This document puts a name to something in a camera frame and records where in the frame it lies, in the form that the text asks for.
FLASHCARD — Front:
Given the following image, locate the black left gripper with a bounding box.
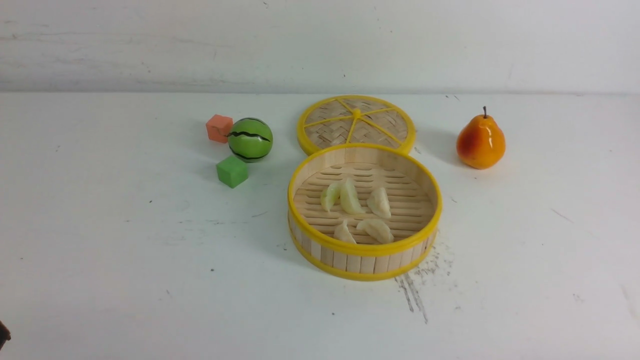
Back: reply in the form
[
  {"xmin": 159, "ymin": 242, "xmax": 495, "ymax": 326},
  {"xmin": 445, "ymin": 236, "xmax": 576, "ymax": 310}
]
[{"xmin": 0, "ymin": 321, "xmax": 12, "ymax": 350}]

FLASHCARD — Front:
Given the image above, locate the cream dumpling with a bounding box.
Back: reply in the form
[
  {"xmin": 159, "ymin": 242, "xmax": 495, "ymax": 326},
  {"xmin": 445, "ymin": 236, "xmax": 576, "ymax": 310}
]
[
  {"xmin": 366, "ymin": 187, "xmax": 392, "ymax": 220},
  {"xmin": 356, "ymin": 218, "xmax": 394, "ymax": 244},
  {"xmin": 333, "ymin": 219, "xmax": 357, "ymax": 244}
]

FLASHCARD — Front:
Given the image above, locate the pale green dumpling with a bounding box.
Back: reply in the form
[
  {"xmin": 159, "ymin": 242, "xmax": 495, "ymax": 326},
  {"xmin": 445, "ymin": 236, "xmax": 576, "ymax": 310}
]
[
  {"xmin": 340, "ymin": 177, "xmax": 366, "ymax": 215},
  {"xmin": 320, "ymin": 181, "xmax": 342, "ymax": 212}
]

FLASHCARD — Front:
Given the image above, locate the bamboo steamer tray yellow rim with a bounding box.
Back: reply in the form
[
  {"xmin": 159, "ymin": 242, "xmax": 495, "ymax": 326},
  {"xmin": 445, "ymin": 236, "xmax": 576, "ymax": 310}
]
[{"xmin": 286, "ymin": 144, "xmax": 442, "ymax": 281}]

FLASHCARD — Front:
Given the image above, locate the woven bamboo steamer lid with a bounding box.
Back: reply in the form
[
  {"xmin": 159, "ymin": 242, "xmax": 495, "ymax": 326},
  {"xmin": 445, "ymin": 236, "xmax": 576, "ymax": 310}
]
[{"xmin": 295, "ymin": 95, "xmax": 417, "ymax": 156}]

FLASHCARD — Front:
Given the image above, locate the green foam cube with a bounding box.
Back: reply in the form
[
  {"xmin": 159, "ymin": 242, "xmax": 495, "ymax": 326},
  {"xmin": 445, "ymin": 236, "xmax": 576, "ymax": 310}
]
[{"xmin": 215, "ymin": 155, "xmax": 249, "ymax": 189}]

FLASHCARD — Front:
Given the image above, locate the orange foam cube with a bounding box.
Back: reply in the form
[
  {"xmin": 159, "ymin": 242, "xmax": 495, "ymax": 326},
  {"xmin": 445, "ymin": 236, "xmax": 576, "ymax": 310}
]
[{"xmin": 205, "ymin": 114, "xmax": 234, "ymax": 144}]

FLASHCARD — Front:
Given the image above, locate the green striped watermelon ball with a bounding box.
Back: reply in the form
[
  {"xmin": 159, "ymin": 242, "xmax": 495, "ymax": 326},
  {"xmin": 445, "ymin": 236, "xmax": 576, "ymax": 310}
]
[{"xmin": 227, "ymin": 117, "xmax": 274, "ymax": 163}]

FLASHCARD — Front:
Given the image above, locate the orange yellow toy pear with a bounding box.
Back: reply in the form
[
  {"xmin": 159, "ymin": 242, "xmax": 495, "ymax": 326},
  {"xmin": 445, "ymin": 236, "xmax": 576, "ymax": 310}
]
[{"xmin": 455, "ymin": 106, "xmax": 506, "ymax": 170}]

